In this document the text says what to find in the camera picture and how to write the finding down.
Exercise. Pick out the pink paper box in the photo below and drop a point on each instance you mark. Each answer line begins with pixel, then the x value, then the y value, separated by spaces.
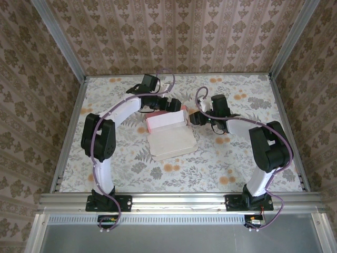
pixel 171 139

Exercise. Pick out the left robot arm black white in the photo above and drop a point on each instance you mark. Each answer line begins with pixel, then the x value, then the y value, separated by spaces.
pixel 98 137

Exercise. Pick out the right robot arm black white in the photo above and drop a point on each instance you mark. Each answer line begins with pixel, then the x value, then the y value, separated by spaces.
pixel 268 147

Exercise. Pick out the floral tablecloth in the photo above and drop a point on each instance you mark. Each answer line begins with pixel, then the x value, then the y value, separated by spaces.
pixel 184 174

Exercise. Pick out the grey metal panel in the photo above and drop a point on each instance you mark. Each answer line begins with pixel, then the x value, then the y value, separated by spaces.
pixel 171 239

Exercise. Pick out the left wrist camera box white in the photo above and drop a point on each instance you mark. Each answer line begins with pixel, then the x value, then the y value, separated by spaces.
pixel 164 89

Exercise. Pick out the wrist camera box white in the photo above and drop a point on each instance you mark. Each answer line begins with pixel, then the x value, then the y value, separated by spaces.
pixel 164 89
pixel 204 104

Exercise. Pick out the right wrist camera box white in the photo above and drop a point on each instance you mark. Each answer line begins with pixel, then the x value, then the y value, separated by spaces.
pixel 204 104

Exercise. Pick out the aluminium table side rail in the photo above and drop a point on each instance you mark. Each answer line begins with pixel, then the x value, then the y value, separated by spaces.
pixel 73 116
pixel 287 118

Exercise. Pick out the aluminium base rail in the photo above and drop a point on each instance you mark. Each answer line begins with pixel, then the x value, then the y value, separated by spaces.
pixel 179 201

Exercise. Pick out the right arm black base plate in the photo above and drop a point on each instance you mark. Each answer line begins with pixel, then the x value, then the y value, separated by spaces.
pixel 233 203

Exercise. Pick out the aluminium corner post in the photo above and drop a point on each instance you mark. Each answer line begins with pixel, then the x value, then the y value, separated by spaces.
pixel 60 39
pixel 292 39

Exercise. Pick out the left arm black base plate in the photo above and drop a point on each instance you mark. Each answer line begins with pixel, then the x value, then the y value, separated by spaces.
pixel 123 203

